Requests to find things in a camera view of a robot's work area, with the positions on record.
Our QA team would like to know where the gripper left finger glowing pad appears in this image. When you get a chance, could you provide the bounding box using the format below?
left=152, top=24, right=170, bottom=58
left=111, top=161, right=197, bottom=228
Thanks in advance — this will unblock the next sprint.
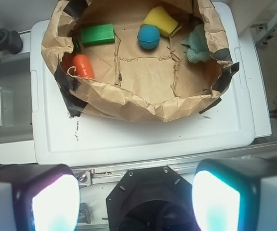
left=0, top=164, right=80, bottom=231

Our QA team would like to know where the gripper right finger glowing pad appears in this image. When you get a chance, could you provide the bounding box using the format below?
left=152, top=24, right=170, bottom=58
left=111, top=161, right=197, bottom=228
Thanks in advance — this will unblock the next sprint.
left=192, top=157, right=277, bottom=231

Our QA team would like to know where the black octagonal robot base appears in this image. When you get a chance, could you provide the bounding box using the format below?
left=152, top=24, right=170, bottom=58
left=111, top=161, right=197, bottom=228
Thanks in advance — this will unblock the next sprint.
left=106, top=166, right=200, bottom=231

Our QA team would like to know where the blue-green cloth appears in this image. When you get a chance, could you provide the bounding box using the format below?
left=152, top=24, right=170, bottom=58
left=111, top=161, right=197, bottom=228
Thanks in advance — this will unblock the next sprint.
left=181, top=24, right=211, bottom=64

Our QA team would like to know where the white plastic bin lid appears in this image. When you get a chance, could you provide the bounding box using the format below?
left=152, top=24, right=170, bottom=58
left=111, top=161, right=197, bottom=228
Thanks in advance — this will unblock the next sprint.
left=30, top=1, right=256, bottom=167

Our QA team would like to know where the clear plastic bin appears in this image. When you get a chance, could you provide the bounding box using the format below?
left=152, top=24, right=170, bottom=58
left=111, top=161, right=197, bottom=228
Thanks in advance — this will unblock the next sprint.
left=0, top=53, right=33, bottom=144

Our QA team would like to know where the orange toy carrot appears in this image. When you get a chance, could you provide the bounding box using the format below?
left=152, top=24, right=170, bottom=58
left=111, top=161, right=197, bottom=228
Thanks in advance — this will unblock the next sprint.
left=72, top=54, right=94, bottom=79

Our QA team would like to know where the black clamp knob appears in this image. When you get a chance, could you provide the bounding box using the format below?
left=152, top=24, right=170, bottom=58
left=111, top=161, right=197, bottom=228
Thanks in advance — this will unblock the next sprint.
left=0, top=28, right=23, bottom=54

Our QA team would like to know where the brown paper bag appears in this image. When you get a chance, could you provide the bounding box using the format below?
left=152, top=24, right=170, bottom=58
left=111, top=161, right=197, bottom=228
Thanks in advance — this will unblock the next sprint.
left=41, top=0, right=239, bottom=122

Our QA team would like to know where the blue ball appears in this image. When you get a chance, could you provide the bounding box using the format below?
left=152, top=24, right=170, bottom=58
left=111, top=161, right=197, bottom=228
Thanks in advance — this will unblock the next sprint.
left=137, top=25, right=160, bottom=50

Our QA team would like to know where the green block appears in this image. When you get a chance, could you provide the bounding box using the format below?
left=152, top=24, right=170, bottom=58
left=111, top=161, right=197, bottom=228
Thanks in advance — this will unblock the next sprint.
left=80, top=24, right=115, bottom=46

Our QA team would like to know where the yellow sponge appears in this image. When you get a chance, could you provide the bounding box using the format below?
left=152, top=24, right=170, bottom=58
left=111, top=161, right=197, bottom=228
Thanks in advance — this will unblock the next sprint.
left=141, top=6, right=179, bottom=38

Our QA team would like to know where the silver corner bracket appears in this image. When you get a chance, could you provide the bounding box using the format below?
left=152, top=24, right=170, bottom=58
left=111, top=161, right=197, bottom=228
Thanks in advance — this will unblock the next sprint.
left=74, top=170, right=92, bottom=188

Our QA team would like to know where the aluminium extrusion rail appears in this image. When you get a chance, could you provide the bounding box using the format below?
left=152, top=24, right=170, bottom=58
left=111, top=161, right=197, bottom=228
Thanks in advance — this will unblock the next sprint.
left=71, top=141, right=277, bottom=185

